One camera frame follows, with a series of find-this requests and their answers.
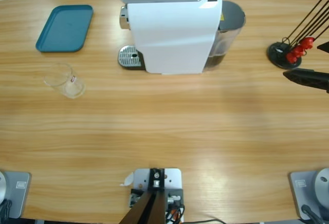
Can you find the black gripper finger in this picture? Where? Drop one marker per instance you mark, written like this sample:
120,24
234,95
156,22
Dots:
325,47
308,77

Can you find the clear glass cup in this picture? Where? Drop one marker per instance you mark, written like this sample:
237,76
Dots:
69,88

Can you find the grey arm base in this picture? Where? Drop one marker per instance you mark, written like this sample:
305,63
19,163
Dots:
306,195
23,195

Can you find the white capsule coffee machine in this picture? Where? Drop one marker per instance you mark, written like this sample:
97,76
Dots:
167,36

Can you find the black capsule holder with rods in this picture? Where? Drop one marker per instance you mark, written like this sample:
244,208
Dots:
276,54

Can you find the clear water tank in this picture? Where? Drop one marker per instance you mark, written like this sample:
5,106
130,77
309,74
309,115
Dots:
231,16

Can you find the metal grate drip tray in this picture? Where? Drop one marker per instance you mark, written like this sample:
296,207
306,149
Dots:
129,55

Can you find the white paper tag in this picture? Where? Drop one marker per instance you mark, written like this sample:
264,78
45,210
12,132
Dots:
127,180

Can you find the teal plastic tray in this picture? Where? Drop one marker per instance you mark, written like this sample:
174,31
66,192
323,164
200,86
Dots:
64,28

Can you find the white mount block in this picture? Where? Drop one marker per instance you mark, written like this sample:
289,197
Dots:
172,180

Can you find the black clamp bracket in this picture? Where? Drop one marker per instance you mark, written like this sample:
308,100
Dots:
177,195

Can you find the dark camera post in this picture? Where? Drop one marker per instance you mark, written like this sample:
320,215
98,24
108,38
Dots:
149,208

